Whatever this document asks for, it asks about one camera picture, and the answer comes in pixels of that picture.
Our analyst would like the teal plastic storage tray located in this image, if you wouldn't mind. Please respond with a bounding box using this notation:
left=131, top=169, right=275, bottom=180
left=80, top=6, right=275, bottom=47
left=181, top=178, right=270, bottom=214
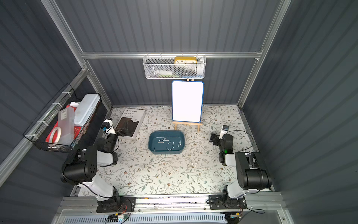
left=148, top=130, right=185, bottom=155

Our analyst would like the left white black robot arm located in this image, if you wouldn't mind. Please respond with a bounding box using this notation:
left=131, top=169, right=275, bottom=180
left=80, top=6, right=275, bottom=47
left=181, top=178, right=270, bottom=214
left=61, top=118, right=120, bottom=212

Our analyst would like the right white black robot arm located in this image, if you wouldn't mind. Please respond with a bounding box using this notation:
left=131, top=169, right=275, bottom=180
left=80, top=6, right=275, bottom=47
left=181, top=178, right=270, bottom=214
left=209, top=131, right=272, bottom=201

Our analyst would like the red box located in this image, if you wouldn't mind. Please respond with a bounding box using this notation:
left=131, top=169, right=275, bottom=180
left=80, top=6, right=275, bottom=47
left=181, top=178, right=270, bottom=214
left=45, top=102, right=84, bottom=143

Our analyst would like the interior design trends book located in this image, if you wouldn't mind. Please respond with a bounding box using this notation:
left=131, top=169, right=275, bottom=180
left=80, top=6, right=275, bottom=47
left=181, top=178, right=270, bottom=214
left=115, top=108, right=145, bottom=140

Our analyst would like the white plastic case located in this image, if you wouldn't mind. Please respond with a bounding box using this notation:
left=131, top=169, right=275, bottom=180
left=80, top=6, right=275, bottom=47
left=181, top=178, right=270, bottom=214
left=74, top=93, right=100, bottom=127

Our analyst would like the floral patterned table mat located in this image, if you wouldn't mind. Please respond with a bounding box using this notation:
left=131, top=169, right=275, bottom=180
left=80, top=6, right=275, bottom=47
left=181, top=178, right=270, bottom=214
left=77, top=105, right=271, bottom=197

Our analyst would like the translucent plastic container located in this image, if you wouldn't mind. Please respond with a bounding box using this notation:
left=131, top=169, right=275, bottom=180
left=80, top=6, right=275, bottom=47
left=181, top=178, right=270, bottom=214
left=58, top=106, right=75, bottom=145

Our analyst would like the wooden easel stand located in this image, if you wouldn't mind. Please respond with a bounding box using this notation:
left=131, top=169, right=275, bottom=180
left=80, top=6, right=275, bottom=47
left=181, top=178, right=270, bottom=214
left=172, top=121, right=203, bottom=132

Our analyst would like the white tape roll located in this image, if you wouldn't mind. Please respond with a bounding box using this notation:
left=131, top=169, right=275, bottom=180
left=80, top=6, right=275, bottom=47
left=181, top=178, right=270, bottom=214
left=48, top=127, right=62, bottom=144

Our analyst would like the white marker pen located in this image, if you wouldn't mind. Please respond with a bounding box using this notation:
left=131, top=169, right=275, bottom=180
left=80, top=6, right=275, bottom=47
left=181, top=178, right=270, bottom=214
left=153, top=70, right=179, bottom=77

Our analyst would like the yellow clock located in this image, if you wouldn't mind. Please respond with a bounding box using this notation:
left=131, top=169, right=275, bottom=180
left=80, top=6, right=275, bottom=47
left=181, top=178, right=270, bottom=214
left=174, top=56, right=197, bottom=64

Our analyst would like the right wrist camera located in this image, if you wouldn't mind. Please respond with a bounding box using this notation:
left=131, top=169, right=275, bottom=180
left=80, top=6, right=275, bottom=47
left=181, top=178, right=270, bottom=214
left=219, top=125, right=229, bottom=140

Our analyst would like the black wire wall basket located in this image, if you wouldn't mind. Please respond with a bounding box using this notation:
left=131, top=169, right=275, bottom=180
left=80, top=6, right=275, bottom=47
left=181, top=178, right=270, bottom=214
left=23, top=84, right=107, bottom=153

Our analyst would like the white board with blue frame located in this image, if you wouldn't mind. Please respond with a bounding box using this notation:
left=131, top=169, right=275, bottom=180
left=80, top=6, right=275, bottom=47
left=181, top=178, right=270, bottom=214
left=172, top=80, right=204, bottom=123

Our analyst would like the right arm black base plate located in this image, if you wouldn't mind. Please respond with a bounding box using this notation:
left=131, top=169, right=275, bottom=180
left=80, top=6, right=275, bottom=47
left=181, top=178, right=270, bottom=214
left=206, top=194, right=247, bottom=210

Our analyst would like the white wire mesh basket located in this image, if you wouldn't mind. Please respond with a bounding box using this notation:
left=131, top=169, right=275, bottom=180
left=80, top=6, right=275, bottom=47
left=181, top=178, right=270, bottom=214
left=143, top=55, right=207, bottom=79

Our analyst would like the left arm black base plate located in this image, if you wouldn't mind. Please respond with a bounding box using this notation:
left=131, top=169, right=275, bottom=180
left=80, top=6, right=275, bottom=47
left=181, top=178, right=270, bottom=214
left=96, top=197, right=136, bottom=213

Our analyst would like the aluminium front rail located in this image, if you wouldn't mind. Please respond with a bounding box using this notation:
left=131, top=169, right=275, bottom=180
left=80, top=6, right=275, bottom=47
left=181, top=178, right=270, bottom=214
left=56, top=191, right=287, bottom=216

